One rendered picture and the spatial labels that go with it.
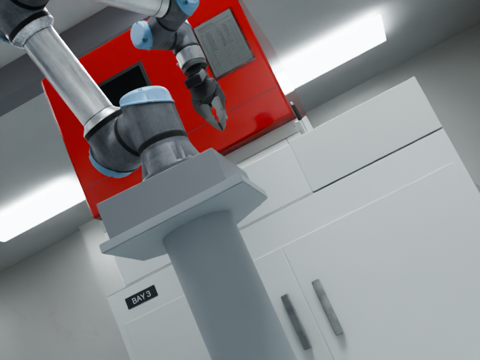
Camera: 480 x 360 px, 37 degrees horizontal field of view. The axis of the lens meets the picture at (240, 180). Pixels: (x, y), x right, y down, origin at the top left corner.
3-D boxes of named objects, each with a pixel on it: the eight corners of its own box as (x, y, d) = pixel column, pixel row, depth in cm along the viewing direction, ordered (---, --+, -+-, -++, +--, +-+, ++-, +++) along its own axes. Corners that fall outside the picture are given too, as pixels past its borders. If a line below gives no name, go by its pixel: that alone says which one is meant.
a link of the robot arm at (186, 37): (153, 28, 203) (176, 30, 209) (168, 61, 200) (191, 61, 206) (168, 11, 198) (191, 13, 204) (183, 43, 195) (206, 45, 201)
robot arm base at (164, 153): (196, 161, 149) (179, 119, 151) (134, 191, 152) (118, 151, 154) (218, 173, 163) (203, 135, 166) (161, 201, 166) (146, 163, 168)
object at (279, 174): (139, 287, 196) (121, 241, 200) (318, 197, 187) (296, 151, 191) (124, 286, 188) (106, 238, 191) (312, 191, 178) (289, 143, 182)
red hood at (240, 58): (168, 238, 328) (123, 127, 345) (328, 157, 314) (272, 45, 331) (91, 219, 257) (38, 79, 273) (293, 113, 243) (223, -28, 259)
